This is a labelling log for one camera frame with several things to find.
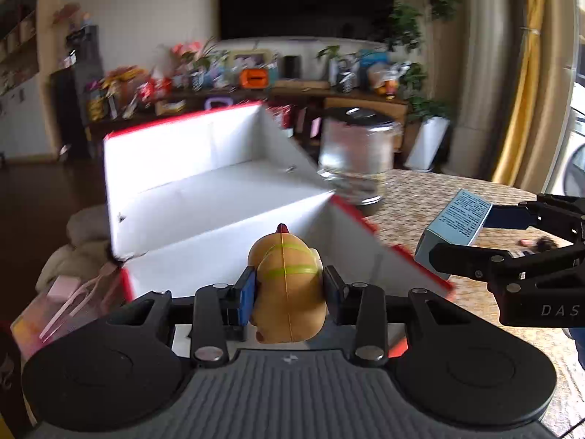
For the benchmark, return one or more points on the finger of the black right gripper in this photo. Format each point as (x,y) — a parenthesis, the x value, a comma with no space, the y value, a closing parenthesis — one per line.
(558,215)
(479,264)

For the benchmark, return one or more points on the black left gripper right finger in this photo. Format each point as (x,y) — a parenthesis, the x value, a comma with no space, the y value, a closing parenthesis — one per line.
(361,306)

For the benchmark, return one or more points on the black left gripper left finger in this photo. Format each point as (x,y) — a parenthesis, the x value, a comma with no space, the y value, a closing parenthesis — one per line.
(221,314)

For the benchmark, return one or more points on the light blue small carton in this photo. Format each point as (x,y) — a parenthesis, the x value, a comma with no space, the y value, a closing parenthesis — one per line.
(458,224)

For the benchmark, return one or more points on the yellow plush chick toy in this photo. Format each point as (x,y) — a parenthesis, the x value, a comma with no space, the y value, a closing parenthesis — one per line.
(289,304)

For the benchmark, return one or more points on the yellow curtain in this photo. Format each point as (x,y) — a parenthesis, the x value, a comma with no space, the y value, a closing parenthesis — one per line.
(519,126)

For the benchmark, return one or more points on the red white cardboard box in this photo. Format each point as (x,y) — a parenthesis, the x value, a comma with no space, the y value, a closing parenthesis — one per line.
(189,196)

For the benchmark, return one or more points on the pink plastic tweezers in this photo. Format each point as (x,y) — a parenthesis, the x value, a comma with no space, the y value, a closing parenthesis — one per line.
(77,300)

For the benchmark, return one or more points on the beige cushion pile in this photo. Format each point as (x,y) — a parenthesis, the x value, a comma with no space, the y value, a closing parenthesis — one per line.
(86,250)

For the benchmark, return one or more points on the clear bead organizer box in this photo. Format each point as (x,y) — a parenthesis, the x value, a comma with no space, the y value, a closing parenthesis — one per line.
(26,328)

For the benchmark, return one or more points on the white planter with plant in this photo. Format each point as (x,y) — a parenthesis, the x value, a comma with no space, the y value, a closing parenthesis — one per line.
(426,123)

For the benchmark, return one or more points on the glass kettle black lid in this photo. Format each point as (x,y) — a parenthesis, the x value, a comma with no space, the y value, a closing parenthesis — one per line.
(356,153)

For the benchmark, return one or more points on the wooden tv sideboard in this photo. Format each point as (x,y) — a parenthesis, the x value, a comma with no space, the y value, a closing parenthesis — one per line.
(307,104)

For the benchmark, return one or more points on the orange retro radio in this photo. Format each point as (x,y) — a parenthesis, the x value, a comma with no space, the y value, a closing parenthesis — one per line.
(255,78)

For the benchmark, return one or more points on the black cabinet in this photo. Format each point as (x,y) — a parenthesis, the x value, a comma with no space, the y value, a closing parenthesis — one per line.
(68,86)

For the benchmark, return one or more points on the picture frame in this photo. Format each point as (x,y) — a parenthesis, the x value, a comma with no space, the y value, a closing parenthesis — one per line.
(239,60)

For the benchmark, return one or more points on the black wall television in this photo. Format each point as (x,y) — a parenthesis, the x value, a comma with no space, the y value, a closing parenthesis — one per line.
(363,20)

